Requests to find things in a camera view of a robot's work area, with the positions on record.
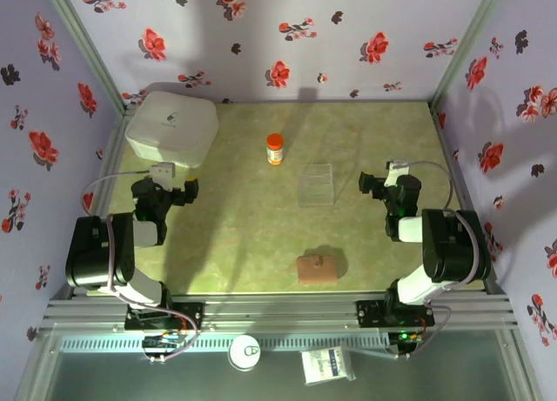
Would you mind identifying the brown leather card holder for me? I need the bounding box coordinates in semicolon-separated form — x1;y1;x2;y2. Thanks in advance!
296;253;339;285

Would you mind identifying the white square pill case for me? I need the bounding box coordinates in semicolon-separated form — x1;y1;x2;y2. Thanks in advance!
124;90;219;170

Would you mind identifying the orange pill bottle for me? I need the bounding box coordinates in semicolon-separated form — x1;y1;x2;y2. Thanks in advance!
265;133;285;166

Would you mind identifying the right small circuit board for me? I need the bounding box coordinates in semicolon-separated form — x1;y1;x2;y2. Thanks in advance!
388;329;426;359

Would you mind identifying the small circuit board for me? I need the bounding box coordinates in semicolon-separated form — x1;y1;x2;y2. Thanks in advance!
142;331;184;364
388;329;426;359

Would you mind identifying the left small circuit board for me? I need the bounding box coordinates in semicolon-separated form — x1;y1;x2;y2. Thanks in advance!
142;331;184;364

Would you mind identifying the white round lock disc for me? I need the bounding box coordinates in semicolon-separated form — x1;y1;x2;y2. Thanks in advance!
228;334;261;371

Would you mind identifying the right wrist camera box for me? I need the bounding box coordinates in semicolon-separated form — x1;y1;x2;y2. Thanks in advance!
384;158;411;187

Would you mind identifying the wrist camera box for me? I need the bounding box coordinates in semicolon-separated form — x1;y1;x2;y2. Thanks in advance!
384;158;411;187
149;160;178;181

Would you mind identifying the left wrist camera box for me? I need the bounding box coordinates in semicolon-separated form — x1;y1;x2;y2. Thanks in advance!
149;160;178;181

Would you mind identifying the left arm grey cable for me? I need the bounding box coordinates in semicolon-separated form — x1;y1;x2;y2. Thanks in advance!
81;169;200;364

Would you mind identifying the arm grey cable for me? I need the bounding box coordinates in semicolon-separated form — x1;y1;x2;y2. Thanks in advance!
393;159;482;361
81;169;200;364

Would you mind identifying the aluminium side frame rail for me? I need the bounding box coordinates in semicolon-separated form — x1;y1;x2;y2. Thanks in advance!
71;104;134;297
428;103;502;296

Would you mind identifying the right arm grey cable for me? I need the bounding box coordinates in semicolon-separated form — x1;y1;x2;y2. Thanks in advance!
393;159;482;361

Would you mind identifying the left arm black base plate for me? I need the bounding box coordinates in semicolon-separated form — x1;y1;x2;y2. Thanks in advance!
124;301;205;331

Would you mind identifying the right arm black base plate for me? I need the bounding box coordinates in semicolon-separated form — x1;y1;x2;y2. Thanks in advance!
356;299;435;328

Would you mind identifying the aluminium front frame rail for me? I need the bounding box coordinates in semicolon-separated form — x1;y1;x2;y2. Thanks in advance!
41;291;520;332

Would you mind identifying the slotted grey cable duct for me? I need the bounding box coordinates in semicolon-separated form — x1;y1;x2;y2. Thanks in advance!
58;334;393;354

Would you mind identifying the aluminium corner post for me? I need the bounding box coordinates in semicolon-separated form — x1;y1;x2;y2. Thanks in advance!
41;0;128;113
429;0;509;111

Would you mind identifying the aluminium lower frame strut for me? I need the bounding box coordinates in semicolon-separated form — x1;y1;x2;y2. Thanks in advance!
15;329;60;401
507;329;545;401

